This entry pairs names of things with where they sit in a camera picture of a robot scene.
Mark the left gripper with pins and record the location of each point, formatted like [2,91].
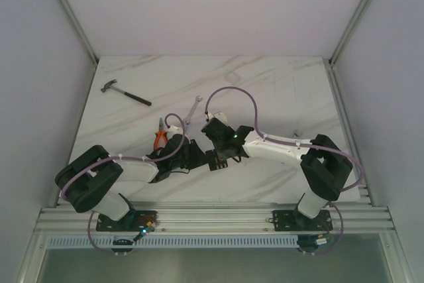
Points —
[194,156]

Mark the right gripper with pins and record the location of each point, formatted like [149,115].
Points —
[220,153]

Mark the black fuse box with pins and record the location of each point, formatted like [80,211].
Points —
[214,162]

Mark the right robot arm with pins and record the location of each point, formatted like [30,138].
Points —
[325,169]

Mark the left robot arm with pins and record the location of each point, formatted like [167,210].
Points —
[100,182]

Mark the silver wrench centre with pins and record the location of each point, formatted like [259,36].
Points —
[187,119]

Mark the silver wrench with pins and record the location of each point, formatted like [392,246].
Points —
[296,134]
[187,119]

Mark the silver wrench right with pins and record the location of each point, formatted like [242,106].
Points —
[296,134]

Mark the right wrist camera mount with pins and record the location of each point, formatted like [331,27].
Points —
[220,116]

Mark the orange handled pliers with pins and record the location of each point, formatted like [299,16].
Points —
[161,136]

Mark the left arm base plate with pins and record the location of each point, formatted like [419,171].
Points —
[135,220]

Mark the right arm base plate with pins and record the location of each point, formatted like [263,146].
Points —
[293,221]

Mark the black handled hammer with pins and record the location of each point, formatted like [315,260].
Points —
[111,85]

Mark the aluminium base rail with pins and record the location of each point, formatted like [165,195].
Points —
[210,225]

